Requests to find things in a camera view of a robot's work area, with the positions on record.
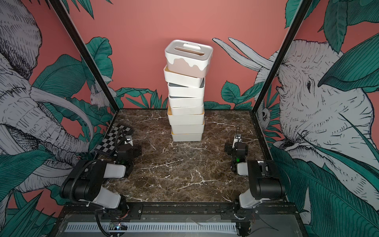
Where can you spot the white box bamboo lid corner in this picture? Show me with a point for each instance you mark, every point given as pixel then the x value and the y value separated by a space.
pixel 186 119

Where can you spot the large white box bamboo lid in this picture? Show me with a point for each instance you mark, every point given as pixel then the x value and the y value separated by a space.
pixel 188 129

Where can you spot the white box grey lid back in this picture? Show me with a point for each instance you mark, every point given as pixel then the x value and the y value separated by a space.
pixel 185 101

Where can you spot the white box grey lid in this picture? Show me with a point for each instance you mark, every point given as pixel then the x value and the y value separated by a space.
pixel 185 101
pixel 182 91

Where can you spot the white box grey lid front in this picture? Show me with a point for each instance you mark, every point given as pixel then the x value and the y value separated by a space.
pixel 182 91

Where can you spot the small white box bamboo lid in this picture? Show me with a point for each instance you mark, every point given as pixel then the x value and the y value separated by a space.
pixel 182 80

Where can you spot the pink white drip tissue box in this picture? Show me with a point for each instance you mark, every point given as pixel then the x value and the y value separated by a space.
pixel 188 58

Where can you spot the narrow white box bamboo lid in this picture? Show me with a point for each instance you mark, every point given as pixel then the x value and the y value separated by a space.
pixel 181 111

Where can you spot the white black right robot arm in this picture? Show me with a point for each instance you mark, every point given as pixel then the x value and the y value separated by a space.
pixel 263 176

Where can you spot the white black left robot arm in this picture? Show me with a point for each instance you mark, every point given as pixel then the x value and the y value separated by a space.
pixel 84 183

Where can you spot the white box yellow wood lid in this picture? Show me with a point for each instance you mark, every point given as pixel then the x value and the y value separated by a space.
pixel 186 137

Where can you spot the black white checkerboard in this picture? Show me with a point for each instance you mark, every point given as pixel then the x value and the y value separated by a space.
pixel 113 140

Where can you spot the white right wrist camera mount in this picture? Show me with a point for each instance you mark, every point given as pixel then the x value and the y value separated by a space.
pixel 237 138

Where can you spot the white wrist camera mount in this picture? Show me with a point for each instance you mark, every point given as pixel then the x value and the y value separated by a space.
pixel 128 140
pixel 237 138

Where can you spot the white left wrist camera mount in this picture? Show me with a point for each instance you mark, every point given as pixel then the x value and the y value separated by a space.
pixel 128 140

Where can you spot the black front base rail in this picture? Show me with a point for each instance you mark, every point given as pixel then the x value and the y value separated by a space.
pixel 271 216

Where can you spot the white ribbed cable duct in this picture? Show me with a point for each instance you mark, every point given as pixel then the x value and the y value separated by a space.
pixel 151 227

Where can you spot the black left frame post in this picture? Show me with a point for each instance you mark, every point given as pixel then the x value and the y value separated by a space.
pixel 81 47

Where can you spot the black frame post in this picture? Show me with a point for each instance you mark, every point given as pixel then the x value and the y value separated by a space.
pixel 81 47
pixel 295 25

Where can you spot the black right frame post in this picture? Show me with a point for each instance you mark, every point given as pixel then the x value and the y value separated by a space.
pixel 295 25

